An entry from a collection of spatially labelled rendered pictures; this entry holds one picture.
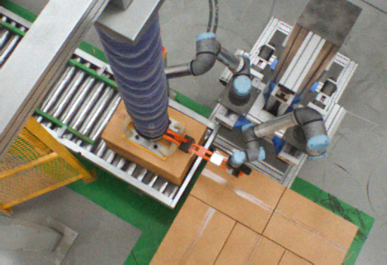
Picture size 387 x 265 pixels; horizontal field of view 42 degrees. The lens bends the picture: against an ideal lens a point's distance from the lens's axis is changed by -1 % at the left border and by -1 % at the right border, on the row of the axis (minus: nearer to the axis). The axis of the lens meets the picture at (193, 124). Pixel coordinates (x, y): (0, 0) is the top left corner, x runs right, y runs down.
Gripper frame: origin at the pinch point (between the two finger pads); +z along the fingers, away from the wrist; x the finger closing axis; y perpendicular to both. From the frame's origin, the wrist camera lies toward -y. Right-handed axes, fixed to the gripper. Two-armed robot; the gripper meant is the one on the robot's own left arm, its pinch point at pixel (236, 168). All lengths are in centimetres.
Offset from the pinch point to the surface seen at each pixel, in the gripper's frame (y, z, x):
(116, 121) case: 85, 13, 6
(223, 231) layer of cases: -13, 54, 34
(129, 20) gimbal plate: 50, -180, 12
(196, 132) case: 34.2, 12.8, -12.5
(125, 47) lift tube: 55, -153, 11
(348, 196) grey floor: -96, 108, -46
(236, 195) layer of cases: -10, 54, 6
